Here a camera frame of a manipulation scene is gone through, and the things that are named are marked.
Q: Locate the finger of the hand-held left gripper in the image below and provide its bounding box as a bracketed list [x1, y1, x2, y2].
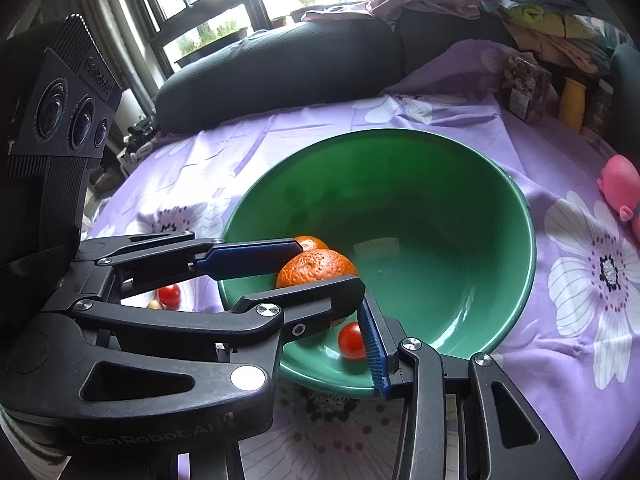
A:
[97, 231, 304, 282]
[72, 275, 367, 405]

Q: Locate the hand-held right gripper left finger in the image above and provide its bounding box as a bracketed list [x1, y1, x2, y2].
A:
[170, 451, 247, 480]

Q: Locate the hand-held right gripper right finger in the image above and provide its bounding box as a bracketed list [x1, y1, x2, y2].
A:
[357, 292, 576, 480]

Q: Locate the large orange tangerine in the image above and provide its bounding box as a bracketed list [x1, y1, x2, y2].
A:
[276, 249, 359, 328]

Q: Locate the small orange tangerine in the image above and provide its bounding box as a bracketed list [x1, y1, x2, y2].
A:
[293, 235, 331, 252]

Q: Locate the green bowl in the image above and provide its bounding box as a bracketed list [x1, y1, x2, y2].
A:
[217, 127, 537, 401]

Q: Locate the black planter with plants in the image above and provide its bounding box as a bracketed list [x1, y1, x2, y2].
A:
[174, 19, 251, 68]

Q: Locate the dark sofa cushion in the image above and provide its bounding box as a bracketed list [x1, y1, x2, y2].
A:
[154, 16, 407, 134]

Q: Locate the purple floral bed sheet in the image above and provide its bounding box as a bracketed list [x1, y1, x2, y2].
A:
[82, 40, 640, 480]

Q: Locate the pink toy pig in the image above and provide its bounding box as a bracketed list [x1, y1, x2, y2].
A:
[597, 154, 640, 221]

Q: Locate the clear packet of snacks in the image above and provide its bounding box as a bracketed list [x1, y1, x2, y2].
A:
[500, 54, 554, 124]

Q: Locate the yellow bottle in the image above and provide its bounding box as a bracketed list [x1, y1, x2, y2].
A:
[558, 79, 589, 134]

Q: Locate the stack of folded clothes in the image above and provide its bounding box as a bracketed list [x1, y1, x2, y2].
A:
[469, 0, 618, 77]

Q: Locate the window frame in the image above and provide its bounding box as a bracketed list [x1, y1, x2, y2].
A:
[127, 0, 381, 78]

